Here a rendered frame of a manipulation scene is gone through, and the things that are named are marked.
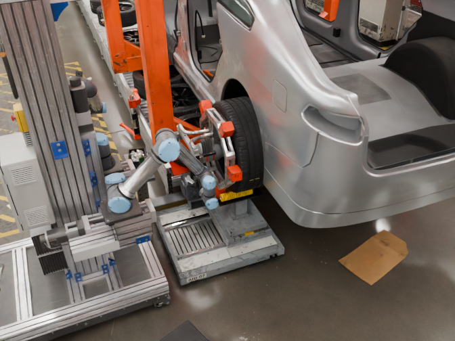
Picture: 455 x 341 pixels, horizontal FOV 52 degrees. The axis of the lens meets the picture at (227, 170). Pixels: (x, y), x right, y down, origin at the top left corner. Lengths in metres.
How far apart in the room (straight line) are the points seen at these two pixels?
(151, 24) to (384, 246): 2.40
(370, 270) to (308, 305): 0.59
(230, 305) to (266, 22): 1.87
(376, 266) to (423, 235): 0.58
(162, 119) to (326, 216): 1.51
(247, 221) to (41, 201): 1.54
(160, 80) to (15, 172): 1.25
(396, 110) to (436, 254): 1.15
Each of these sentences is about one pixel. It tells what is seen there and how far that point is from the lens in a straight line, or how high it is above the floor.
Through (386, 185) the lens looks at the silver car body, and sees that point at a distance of 2.59.
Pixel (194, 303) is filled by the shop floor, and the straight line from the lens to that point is 3.35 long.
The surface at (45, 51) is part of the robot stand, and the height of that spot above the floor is 1.78.
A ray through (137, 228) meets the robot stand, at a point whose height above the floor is 0.67.
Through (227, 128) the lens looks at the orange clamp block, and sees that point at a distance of 2.93.
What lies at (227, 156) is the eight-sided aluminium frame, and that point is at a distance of 2.98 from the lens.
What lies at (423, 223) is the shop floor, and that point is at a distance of 4.21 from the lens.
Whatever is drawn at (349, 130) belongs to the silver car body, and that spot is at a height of 1.40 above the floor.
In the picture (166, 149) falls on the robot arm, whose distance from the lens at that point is 2.45.
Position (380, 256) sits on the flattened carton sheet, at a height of 0.01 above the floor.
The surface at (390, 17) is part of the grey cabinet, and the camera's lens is 7.69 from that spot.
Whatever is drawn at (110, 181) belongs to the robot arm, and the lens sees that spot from 2.70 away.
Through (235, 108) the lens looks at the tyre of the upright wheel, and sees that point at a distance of 3.09.
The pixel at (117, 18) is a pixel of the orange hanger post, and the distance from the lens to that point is 5.24.
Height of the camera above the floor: 2.60
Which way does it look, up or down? 35 degrees down
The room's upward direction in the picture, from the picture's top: 1 degrees counter-clockwise
